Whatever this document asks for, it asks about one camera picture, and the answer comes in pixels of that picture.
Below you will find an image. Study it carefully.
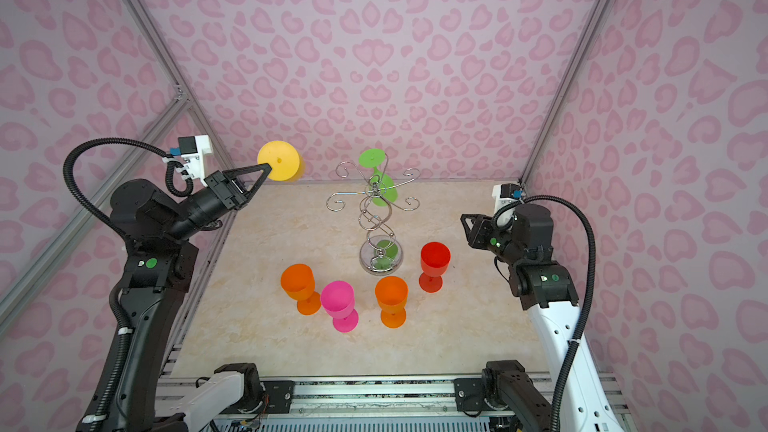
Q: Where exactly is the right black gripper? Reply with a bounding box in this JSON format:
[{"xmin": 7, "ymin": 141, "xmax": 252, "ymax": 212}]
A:
[{"xmin": 459, "ymin": 212, "xmax": 526, "ymax": 267}]

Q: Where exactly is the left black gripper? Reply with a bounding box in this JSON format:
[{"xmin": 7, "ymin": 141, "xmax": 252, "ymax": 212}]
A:
[{"xmin": 169, "ymin": 165, "xmax": 271, "ymax": 247}]

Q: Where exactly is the yellow wine glass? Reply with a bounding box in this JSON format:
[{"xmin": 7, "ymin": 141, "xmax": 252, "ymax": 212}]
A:
[{"xmin": 257, "ymin": 140, "xmax": 305, "ymax": 182}]

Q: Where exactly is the red wine glass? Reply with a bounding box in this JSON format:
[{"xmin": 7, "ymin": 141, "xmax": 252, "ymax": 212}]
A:
[{"xmin": 419, "ymin": 242, "xmax": 452, "ymax": 293}]

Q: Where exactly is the orange wine glass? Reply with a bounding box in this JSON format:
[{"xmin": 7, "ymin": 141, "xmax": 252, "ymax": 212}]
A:
[
  {"xmin": 280, "ymin": 264, "xmax": 321, "ymax": 316},
  {"xmin": 375, "ymin": 276, "xmax": 409, "ymax": 329}
]

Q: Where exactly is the green wine glass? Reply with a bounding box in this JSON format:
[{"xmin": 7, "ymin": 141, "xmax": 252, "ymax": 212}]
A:
[{"xmin": 358, "ymin": 148, "xmax": 398, "ymax": 207}]

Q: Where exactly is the pink wine glass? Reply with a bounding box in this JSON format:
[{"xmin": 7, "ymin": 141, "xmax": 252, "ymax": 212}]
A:
[{"xmin": 320, "ymin": 281, "xmax": 359, "ymax": 333}]

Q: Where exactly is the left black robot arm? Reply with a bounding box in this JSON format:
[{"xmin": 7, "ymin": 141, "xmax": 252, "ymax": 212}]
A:
[{"xmin": 77, "ymin": 163, "xmax": 272, "ymax": 431}]

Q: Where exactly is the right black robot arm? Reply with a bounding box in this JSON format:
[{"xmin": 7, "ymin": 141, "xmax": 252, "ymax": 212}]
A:
[{"xmin": 461, "ymin": 201, "xmax": 621, "ymax": 431}]

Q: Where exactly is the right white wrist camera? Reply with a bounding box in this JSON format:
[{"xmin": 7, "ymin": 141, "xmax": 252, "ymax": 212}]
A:
[{"xmin": 492, "ymin": 182, "xmax": 525, "ymax": 220}]

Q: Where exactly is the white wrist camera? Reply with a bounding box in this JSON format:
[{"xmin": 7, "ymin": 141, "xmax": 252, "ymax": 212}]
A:
[
  {"xmin": 163, "ymin": 135, "xmax": 213, "ymax": 187},
  {"xmin": 492, "ymin": 182, "xmax": 525, "ymax": 220}
]

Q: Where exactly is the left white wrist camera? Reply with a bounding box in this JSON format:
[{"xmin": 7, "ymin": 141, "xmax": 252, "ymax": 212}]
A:
[{"xmin": 163, "ymin": 135, "xmax": 213, "ymax": 187}]

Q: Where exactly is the chrome wire glass rack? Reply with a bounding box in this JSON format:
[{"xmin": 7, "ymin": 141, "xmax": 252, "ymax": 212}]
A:
[{"xmin": 326, "ymin": 153, "xmax": 421, "ymax": 278}]

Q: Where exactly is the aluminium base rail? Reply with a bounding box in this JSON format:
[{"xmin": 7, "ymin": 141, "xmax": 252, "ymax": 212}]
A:
[{"xmin": 150, "ymin": 374, "xmax": 639, "ymax": 431}]

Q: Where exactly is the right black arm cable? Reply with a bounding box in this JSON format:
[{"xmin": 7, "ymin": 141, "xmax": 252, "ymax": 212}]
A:
[{"xmin": 494, "ymin": 193, "xmax": 597, "ymax": 432}]

